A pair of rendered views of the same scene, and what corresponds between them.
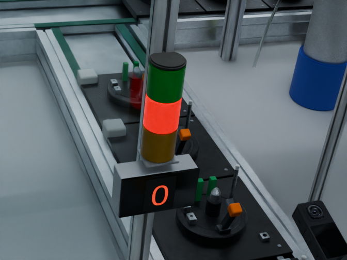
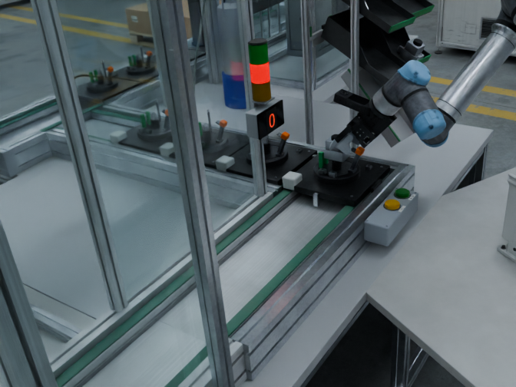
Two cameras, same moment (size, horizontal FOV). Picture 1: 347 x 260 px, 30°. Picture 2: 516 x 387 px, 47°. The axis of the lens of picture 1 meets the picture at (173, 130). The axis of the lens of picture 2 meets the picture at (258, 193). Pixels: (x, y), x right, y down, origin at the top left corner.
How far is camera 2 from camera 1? 0.94 m
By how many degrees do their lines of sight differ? 24
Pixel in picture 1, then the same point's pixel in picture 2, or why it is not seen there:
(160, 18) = (247, 21)
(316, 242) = (355, 102)
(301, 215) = (340, 96)
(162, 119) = (266, 73)
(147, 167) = (261, 107)
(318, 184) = (309, 111)
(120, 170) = (251, 113)
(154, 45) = (247, 37)
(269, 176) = not seen: hidden behind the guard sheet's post
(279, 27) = not seen: hidden behind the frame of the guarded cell
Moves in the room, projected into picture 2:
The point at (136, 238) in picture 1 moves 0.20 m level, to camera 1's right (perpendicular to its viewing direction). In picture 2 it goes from (259, 160) to (317, 140)
